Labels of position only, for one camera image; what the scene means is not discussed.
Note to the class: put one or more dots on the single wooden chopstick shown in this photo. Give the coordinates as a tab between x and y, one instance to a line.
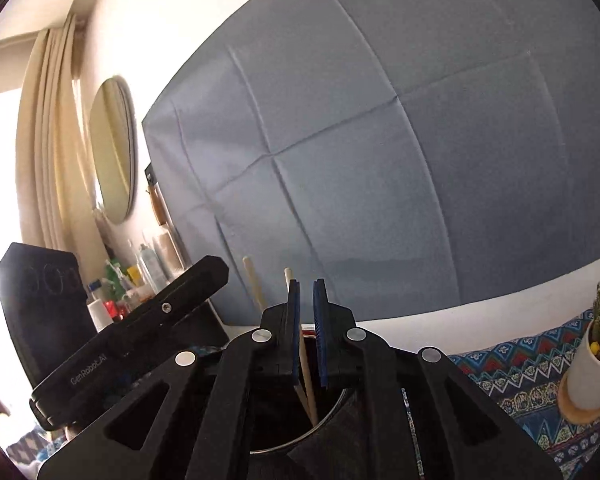
254	285
288	275

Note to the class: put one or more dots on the round wooden coaster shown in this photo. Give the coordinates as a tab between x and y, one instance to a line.
580	414

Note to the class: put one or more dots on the white bottle with blue cap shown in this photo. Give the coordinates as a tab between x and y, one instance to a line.
97	312

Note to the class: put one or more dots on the round wall mirror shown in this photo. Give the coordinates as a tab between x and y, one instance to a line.
112	150

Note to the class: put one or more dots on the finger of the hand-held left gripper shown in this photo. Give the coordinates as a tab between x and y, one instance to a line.
200	275

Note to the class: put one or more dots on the green bottle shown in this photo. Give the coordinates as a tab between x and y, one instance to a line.
114	272

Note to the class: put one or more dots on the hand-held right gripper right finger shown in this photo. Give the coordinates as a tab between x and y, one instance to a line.
321	340

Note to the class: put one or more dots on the wooden hairbrush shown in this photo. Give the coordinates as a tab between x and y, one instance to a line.
156	205

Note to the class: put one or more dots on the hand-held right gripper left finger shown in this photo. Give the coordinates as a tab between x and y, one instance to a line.
295	330

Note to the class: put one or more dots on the blue patterned tablecloth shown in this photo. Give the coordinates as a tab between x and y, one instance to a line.
505	375

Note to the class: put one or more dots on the beige curtain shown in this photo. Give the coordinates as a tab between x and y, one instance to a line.
55	160

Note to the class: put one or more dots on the white plant pot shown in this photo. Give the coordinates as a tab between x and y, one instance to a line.
587	375

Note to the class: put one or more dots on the blue-grey backdrop cloth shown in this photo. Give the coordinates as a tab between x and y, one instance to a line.
380	160

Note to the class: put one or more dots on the grey spray can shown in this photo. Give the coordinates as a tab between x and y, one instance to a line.
150	267

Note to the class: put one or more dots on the black wall hook tag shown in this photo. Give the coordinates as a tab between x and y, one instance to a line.
149	176

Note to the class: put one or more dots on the black utensil holder cup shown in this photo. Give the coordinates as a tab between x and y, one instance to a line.
280	425

